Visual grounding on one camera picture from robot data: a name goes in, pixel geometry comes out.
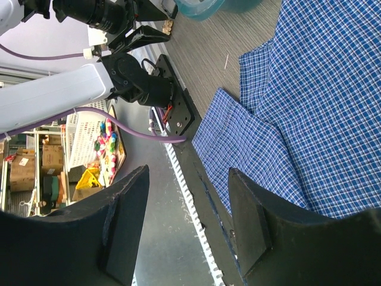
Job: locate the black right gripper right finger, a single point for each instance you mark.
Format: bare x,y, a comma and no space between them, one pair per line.
280,243

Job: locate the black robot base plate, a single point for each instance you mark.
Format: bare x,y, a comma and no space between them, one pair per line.
184,119

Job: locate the blue plaid shirt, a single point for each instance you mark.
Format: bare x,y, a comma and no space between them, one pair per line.
307,124

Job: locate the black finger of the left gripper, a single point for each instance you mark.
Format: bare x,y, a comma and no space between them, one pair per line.
142,36
145,10

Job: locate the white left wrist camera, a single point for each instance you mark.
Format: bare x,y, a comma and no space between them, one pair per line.
97,43

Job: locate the colourful toy board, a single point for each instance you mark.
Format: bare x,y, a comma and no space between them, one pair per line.
111,153

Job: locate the white slotted basket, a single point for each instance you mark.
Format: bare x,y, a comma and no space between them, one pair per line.
81,131

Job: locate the cardboard box left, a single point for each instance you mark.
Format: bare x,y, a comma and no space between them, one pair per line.
22,174

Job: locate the yellow plastic item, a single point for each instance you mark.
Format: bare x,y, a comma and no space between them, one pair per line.
89,179

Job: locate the cardboard box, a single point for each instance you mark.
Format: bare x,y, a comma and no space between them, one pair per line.
22,174
52,160

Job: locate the white slotted cable duct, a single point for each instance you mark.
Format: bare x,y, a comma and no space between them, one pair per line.
192,214

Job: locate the cardboard box right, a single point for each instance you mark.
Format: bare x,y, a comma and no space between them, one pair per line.
52,160

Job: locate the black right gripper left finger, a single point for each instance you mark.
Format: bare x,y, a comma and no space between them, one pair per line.
92,242

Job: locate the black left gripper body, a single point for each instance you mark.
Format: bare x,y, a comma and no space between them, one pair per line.
119,19

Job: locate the black display box front-left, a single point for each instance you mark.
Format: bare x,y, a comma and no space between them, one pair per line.
170,8

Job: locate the gold leaf brooch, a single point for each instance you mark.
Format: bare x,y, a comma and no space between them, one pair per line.
167,27

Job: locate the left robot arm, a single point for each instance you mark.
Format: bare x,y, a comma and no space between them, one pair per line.
33,103

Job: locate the teal plastic tray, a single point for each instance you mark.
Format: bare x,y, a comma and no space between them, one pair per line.
202,10

